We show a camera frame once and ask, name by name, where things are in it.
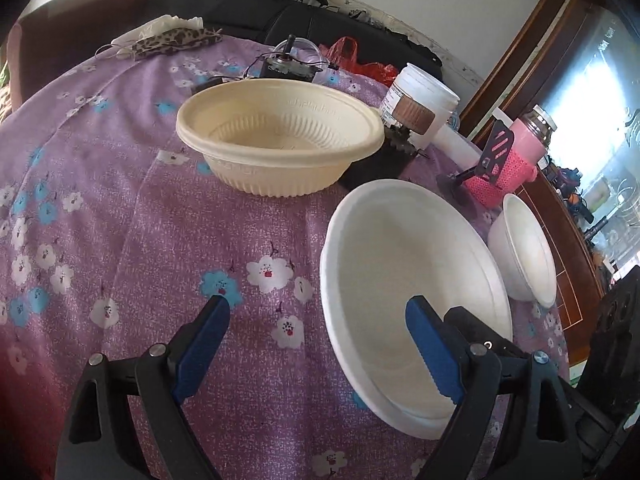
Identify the large white foam bowl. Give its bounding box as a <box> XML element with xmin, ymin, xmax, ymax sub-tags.
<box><xmin>319</xmin><ymin>178</ymin><xmax>516</xmax><ymax>441</ymax></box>

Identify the cream ribbed plastic bowl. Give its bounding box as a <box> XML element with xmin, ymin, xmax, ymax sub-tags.
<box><xmin>176</xmin><ymin>79</ymin><xmax>384</xmax><ymax>197</ymax></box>

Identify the black phone stand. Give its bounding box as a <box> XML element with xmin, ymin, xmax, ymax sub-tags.
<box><xmin>434</xmin><ymin>119</ymin><xmax>514</xmax><ymax>210</ymax></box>

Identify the pink knitted jar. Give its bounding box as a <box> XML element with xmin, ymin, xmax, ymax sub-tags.
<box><xmin>462</xmin><ymin>103</ymin><xmax>559</xmax><ymax>208</ymax></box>

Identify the white plastic jar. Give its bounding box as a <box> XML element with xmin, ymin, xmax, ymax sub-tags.
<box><xmin>378</xmin><ymin>63</ymin><xmax>460</xmax><ymax>150</ymax></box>

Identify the red plastic bag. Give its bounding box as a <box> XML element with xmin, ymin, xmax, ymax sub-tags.
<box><xmin>319</xmin><ymin>36</ymin><xmax>399</xmax><ymax>87</ymax></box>

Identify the small black motor gadget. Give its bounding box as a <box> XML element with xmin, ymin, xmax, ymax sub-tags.
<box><xmin>191</xmin><ymin>35</ymin><xmax>337</xmax><ymax>96</ymax></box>

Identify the white cloth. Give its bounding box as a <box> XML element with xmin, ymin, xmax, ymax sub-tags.
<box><xmin>111</xmin><ymin>14</ymin><xmax>204</xmax><ymax>48</ymax></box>

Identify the leopard print cloth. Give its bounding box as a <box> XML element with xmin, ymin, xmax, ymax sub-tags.
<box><xmin>131</xmin><ymin>27</ymin><xmax>222</xmax><ymax>60</ymax></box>

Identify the maroon armchair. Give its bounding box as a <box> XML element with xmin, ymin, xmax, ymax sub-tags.
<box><xmin>6</xmin><ymin>0</ymin><xmax>148</xmax><ymax>110</ymax></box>

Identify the black sofa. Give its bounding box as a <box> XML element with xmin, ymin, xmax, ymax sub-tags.
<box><xmin>143</xmin><ymin>0</ymin><xmax>442</xmax><ymax>79</ymax></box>

